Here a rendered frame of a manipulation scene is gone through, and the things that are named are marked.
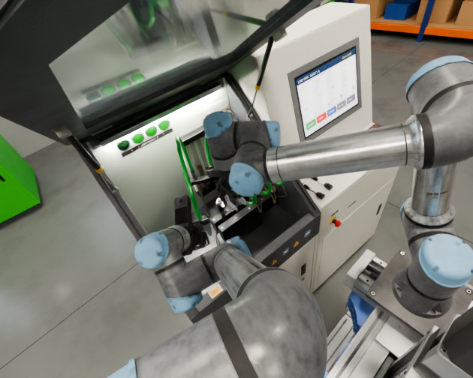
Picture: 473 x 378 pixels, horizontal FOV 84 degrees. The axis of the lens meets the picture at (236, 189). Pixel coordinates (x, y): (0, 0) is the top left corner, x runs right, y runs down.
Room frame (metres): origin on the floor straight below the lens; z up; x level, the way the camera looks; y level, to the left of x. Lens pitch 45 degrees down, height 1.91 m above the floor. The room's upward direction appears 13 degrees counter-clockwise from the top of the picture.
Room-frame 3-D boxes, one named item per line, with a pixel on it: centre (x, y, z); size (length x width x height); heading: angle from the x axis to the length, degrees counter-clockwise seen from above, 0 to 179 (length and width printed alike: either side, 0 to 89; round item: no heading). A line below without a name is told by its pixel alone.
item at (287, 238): (0.56, -0.03, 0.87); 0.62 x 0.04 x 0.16; 118
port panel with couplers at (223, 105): (1.11, 0.00, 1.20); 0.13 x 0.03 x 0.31; 118
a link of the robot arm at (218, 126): (0.59, 0.01, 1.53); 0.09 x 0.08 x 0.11; 69
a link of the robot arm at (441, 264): (0.27, -0.48, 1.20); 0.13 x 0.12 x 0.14; 159
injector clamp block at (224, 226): (0.82, -0.02, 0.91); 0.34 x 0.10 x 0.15; 118
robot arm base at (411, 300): (0.27, -0.48, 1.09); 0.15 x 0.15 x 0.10
